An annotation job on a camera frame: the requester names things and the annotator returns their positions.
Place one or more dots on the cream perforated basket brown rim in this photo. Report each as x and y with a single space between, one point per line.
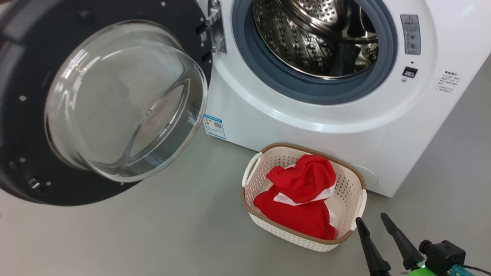
345 195

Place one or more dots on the black round glass washer door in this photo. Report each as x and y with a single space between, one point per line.
23 57

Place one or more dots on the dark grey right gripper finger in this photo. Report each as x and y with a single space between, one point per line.
374 253
404 247

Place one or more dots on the white front-load washing machine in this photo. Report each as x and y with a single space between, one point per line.
307 122

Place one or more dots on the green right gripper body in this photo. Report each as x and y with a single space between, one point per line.
420 272

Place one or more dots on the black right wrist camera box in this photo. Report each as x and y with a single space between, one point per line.
445 255

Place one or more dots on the blue energy label sticker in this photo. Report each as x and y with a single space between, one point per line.
215 126

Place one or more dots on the grey warning sticker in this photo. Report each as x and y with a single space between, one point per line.
410 34

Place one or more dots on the red garment with white trim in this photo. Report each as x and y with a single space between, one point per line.
299 214

